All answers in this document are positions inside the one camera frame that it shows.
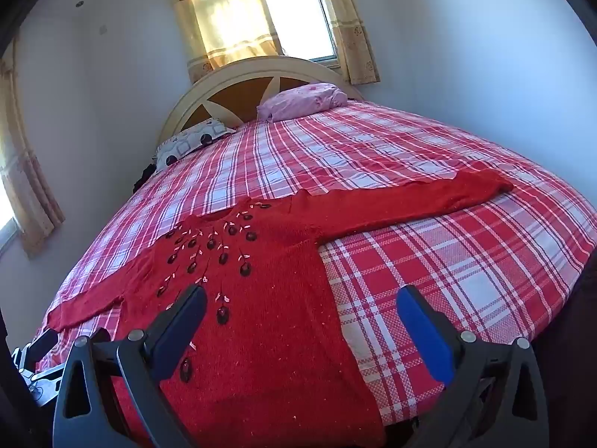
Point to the yellow patterned curtain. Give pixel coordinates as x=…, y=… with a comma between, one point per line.
x=224, y=18
x=354, y=32

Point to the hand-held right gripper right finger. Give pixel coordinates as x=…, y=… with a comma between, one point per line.
x=419, y=326

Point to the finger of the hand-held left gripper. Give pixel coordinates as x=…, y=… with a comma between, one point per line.
x=43, y=343

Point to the red knitted sweater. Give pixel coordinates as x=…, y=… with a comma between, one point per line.
x=270, y=312

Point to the window with metal frame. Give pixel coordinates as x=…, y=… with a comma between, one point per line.
x=298, y=18

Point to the pink pillow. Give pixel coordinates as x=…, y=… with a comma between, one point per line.
x=303, y=100

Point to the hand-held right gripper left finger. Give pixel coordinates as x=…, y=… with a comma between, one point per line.
x=186, y=317

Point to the dark cloth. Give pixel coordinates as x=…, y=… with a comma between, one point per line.
x=144, y=177

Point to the beige pleated curtain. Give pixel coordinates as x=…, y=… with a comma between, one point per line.
x=28, y=172

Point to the cream wooden headboard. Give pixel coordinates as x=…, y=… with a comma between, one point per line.
x=242, y=74

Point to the white pillow with dark circles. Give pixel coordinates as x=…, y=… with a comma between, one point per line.
x=196, y=142

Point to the bed with red plaid sheet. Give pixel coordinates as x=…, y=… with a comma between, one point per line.
x=373, y=149

